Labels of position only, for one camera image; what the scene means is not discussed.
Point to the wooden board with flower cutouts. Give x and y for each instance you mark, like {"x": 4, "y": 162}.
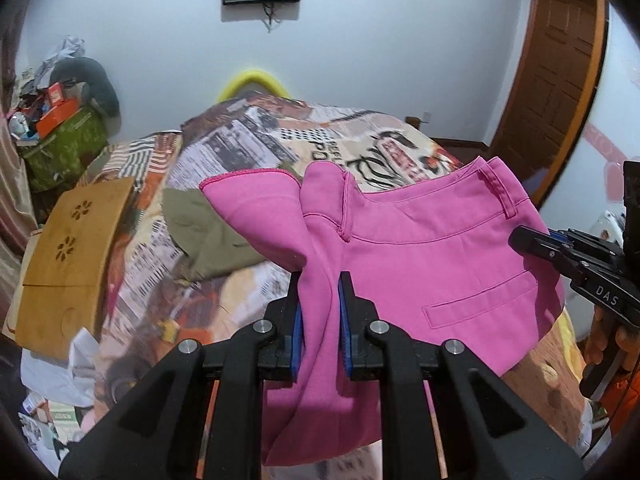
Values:
{"x": 70, "y": 270}

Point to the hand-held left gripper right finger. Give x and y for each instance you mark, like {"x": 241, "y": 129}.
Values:
{"x": 345, "y": 340}

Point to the pile of white papers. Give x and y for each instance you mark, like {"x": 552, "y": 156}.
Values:
{"x": 55, "y": 375}

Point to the orange box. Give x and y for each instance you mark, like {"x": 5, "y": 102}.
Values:
{"x": 57, "y": 115}

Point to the pink pants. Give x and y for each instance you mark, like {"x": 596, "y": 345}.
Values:
{"x": 425, "y": 240}

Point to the printed blanket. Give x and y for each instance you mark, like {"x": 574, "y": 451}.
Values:
{"x": 235, "y": 145}

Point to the grey cushion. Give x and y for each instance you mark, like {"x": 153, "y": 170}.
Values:
{"x": 97, "y": 80}

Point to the green cardboard box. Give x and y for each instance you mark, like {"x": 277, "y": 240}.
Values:
{"x": 65, "y": 152}

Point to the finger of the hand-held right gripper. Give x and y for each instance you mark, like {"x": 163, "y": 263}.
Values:
{"x": 535, "y": 242}
{"x": 582, "y": 240}

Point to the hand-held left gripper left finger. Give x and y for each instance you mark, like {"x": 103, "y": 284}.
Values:
{"x": 298, "y": 340}

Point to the wooden door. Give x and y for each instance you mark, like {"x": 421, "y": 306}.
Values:
{"x": 550, "y": 90}

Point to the striped brown curtain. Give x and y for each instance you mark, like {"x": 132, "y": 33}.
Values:
{"x": 12, "y": 200}

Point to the yellow headboard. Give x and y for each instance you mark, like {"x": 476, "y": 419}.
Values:
{"x": 252, "y": 79}

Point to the person's right hand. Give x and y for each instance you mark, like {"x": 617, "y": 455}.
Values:
{"x": 595, "y": 340}

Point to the olive green shorts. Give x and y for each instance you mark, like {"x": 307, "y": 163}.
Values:
{"x": 210, "y": 245}

